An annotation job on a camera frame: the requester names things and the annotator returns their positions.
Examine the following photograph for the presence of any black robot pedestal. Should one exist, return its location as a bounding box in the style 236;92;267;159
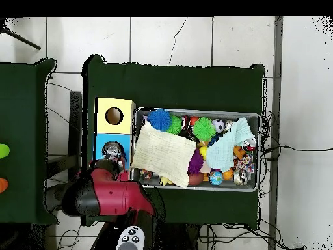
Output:
155;222;201;250

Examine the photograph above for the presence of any purple spiky ball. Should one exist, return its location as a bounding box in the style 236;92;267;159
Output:
187;148;205;176

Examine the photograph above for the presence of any black power cable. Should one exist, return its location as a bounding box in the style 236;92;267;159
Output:
263;145;333;161

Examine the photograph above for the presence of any wooden box with three holes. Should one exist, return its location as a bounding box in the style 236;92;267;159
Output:
90;97;137;183

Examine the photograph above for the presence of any blue spiky ball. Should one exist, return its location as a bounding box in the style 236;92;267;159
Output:
147;108;172;132

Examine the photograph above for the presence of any black tripod leg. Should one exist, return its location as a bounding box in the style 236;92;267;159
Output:
0;18;42;51

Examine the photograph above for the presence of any dark green table cloth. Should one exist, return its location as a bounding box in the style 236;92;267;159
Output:
81;54;266;227

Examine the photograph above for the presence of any small green spiky ball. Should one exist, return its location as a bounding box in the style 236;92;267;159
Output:
166;114;183;135

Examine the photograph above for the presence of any cream waffle cloth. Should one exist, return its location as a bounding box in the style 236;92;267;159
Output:
131;120;198;189

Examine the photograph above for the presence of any crushed clear plastic bottle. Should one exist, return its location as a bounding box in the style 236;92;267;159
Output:
101;141;125;160

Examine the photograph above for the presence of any clear mesh bin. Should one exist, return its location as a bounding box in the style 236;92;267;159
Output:
131;107;262;193

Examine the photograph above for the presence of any mint waffle cloth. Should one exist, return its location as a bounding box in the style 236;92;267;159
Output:
205;117;257;173

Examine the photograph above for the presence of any soccer ball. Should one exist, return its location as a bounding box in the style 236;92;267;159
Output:
211;118;226;134

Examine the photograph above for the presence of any globe print ball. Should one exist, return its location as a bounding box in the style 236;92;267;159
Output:
209;169;224;186

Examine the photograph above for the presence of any green cloth side table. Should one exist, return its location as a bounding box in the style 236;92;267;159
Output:
0;58;59;226

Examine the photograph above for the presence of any large green spiky ball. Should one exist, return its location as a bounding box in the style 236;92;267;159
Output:
192;117;217;141

